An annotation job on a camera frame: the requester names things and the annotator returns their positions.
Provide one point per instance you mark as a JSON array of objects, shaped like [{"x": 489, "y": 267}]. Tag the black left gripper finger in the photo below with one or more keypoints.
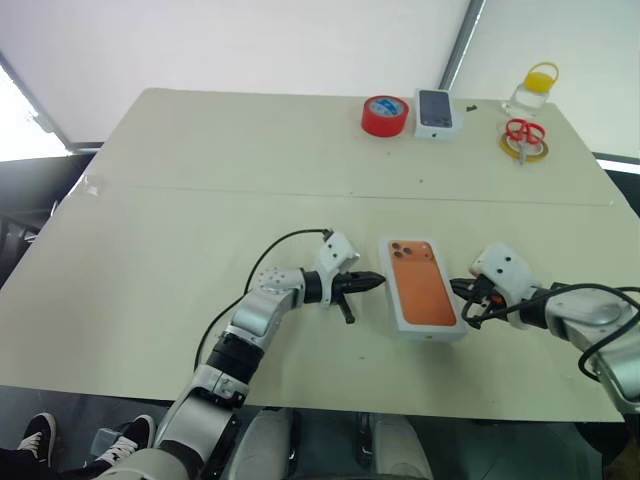
[
  {"x": 347, "y": 310},
  {"x": 366, "y": 282}
]

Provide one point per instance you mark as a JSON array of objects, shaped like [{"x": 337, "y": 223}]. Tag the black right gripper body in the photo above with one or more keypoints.
[{"x": 486, "y": 295}]

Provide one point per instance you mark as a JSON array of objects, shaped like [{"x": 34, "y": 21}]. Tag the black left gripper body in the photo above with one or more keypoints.
[{"x": 341, "y": 286}]

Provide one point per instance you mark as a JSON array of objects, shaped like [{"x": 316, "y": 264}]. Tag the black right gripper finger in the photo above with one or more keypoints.
[
  {"x": 469, "y": 295},
  {"x": 462, "y": 284}
]

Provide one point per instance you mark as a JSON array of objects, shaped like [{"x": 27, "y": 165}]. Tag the white box with orange phone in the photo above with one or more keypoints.
[{"x": 410, "y": 336}]

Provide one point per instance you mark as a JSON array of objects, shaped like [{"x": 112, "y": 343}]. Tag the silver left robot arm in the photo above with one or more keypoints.
[{"x": 260, "y": 310}]

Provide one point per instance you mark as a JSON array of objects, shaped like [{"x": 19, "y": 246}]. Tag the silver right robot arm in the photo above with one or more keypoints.
[{"x": 590, "y": 315}]

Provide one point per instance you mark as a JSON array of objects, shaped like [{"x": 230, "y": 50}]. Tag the white box with dark phone print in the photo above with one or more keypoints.
[{"x": 435, "y": 131}]

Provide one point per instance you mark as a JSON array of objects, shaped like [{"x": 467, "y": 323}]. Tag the yellow clear tape roll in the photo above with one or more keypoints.
[{"x": 505, "y": 147}]

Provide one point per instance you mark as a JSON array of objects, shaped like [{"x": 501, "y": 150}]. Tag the grey rounded robot leg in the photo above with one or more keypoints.
[
  {"x": 402, "y": 450},
  {"x": 265, "y": 445}
]

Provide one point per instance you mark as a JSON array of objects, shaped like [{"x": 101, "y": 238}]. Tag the red tape roll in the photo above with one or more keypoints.
[{"x": 372, "y": 125}]

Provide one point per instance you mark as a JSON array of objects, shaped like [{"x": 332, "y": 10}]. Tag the clear jar with yellow lid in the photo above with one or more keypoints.
[{"x": 535, "y": 92}]

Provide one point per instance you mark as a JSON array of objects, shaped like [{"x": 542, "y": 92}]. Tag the black white sneaker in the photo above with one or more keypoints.
[
  {"x": 130, "y": 440},
  {"x": 40, "y": 437}
]

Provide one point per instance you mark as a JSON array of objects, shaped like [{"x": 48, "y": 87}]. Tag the clear tape scrap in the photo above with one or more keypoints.
[{"x": 94, "y": 186}]

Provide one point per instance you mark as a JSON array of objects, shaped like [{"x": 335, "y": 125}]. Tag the black trouser leg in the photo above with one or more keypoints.
[{"x": 20, "y": 465}]

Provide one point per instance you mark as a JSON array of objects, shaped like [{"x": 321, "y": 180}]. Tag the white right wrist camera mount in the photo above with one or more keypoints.
[{"x": 505, "y": 267}]

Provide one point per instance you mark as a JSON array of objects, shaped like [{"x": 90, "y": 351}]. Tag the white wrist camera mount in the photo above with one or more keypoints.
[
  {"x": 505, "y": 267},
  {"x": 337, "y": 252}
]

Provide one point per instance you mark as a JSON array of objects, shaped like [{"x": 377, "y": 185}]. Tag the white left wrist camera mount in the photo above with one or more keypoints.
[{"x": 337, "y": 252}]

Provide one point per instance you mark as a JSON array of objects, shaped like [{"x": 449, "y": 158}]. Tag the grey metal frame pole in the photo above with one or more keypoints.
[
  {"x": 35, "y": 100},
  {"x": 462, "y": 45}
]

